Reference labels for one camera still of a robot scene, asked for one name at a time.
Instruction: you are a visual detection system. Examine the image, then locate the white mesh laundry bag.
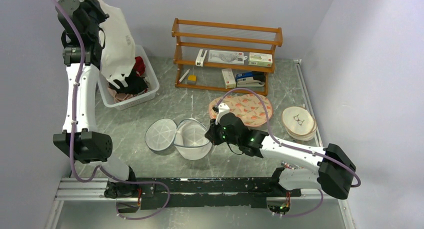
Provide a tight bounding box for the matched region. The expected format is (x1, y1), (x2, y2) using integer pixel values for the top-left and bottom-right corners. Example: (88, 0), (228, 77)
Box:
(144, 118), (212, 161)

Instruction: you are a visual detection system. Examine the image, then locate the white garment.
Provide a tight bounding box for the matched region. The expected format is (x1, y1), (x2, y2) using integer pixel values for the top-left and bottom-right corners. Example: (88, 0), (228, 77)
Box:
(97, 0), (136, 89)

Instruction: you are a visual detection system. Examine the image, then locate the black bra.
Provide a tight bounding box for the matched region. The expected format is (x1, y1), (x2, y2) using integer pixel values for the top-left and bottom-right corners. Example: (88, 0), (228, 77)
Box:
(108, 70), (149, 94)

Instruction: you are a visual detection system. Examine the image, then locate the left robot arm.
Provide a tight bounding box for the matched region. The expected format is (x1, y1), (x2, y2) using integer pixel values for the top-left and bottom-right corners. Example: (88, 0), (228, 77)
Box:
(52, 0), (141, 199)

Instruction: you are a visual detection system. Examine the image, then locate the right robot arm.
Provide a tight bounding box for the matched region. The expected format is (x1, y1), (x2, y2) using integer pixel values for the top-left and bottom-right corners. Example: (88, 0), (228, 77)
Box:
(204, 113), (359, 200)

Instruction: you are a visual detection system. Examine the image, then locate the pink floral laundry bag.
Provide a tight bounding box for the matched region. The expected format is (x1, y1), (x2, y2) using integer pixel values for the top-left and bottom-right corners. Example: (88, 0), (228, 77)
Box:
(208, 94), (274, 128)

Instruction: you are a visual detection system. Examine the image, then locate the white plastic laundry basket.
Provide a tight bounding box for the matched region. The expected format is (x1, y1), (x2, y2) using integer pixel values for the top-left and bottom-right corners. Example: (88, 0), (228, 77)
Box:
(97, 45), (160, 110)

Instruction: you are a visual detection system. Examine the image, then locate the pink bra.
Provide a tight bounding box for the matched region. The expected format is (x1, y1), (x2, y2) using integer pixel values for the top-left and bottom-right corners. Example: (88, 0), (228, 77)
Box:
(107, 88), (148, 103)

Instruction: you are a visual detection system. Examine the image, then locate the white tall box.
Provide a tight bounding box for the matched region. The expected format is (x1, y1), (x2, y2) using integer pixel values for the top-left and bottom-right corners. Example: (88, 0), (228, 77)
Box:
(221, 68), (237, 89)

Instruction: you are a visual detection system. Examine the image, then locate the yellow grey eraser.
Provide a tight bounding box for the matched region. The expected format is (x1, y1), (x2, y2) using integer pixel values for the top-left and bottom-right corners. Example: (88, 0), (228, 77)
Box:
(186, 74), (197, 85)

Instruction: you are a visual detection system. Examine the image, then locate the white pen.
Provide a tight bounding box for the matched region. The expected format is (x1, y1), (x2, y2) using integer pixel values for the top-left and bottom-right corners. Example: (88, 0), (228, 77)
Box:
(178, 69), (190, 83)

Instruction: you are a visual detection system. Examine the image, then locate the red garment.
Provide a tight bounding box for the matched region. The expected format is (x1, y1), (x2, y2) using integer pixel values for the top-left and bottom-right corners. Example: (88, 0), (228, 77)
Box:
(133, 56), (146, 77)

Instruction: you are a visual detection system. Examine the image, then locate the white stapler on shelf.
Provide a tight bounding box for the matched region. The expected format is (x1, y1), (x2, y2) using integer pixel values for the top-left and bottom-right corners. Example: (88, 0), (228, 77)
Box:
(194, 49), (208, 67)

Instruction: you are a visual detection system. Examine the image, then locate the flat packaged item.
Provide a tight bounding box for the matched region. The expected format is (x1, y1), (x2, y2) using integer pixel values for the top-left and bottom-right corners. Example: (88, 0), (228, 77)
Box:
(207, 50), (248, 65)

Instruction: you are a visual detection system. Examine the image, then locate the wooden shelf rack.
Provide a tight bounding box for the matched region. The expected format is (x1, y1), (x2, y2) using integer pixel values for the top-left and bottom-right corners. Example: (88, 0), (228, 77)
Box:
(171, 18), (283, 96)

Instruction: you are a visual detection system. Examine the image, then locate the marker pen set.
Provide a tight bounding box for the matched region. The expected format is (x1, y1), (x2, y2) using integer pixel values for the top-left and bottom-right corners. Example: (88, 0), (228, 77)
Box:
(281, 161), (304, 170)

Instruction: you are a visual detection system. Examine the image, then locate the green white box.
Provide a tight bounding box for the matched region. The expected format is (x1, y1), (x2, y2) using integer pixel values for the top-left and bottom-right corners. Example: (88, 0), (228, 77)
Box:
(248, 52), (273, 68)

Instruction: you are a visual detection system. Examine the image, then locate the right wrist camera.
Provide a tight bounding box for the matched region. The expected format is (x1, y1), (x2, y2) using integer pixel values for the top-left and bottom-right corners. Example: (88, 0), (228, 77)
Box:
(214, 103), (230, 125)

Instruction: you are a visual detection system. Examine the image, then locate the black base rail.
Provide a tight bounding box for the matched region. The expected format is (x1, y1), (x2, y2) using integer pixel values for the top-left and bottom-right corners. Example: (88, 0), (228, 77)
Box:
(103, 177), (302, 210)

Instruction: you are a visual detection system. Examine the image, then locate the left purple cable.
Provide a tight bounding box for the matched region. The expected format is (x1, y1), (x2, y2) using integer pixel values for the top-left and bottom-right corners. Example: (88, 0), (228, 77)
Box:
(41, 0), (172, 221)

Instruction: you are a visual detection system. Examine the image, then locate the purple cable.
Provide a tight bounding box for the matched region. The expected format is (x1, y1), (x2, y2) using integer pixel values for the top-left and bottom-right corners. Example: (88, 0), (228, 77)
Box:
(215, 87), (362, 218)
(41, 0), (172, 221)

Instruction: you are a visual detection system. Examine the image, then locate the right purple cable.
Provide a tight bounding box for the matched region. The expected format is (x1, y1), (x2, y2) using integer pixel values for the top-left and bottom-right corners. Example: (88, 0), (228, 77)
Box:
(215, 87), (362, 218)

